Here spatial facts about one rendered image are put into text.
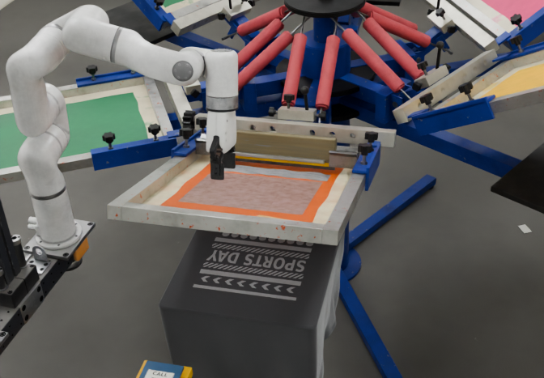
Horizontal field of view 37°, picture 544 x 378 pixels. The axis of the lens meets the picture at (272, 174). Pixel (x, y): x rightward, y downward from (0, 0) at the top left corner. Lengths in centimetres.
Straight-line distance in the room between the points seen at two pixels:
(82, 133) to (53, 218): 95
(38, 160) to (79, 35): 37
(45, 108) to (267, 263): 79
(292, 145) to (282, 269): 39
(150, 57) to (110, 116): 139
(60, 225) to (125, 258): 178
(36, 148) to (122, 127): 104
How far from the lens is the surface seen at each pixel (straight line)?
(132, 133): 308
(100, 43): 190
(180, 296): 233
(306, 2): 312
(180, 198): 222
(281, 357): 232
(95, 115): 323
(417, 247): 397
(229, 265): 241
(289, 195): 226
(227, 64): 186
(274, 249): 245
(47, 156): 212
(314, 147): 248
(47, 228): 225
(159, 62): 183
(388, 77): 298
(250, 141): 252
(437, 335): 355
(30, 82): 201
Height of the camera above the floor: 251
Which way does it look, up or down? 34 degrees down
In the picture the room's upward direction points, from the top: 3 degrees counter-clockwise
